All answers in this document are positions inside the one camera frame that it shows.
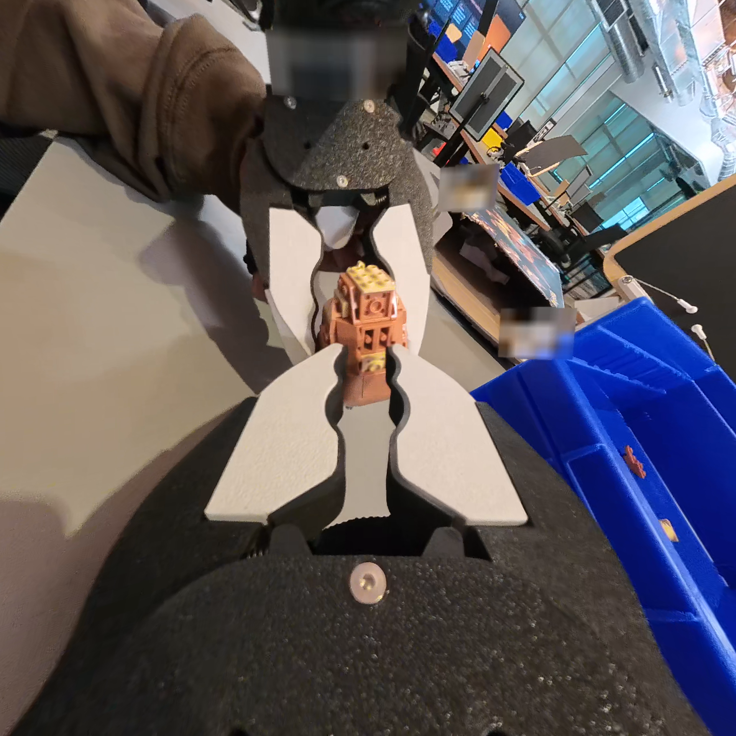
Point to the black panel with wooden rim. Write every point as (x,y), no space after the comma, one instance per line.
(690,259)

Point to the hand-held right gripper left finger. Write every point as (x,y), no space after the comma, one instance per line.
(276,454)

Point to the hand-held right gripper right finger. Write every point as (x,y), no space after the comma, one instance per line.
(460,460)

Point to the orange and tan toy segment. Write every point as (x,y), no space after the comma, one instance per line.
(368,333)

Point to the wooden edged work table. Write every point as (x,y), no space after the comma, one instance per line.
(494,167)

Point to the silver ventilation duct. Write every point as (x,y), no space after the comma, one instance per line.
(627,46)

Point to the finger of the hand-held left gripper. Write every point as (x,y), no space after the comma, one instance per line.
(411,259)
(290,264)

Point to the person's left hand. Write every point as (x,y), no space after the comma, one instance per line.
(345,256)

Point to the wall television screen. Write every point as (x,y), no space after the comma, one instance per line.
(477,17)

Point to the yellow storage bin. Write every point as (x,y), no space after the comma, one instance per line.
(491,138)

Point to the black office chair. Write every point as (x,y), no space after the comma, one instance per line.
(420,75)

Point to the small tan brick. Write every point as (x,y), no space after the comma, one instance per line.
(668,529)

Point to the blue plastic bin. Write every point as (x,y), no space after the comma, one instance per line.
(632,460)

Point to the person's left forearm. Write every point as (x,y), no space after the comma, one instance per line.
(144,86)

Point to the orange studded plate piece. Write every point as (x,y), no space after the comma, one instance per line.
(635,461)

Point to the blue storage bin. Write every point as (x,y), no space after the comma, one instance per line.
(520,183)

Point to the black board on stand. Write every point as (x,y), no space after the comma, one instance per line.
(486,95)

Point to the cardboard toy box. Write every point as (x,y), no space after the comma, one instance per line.
(517,247)

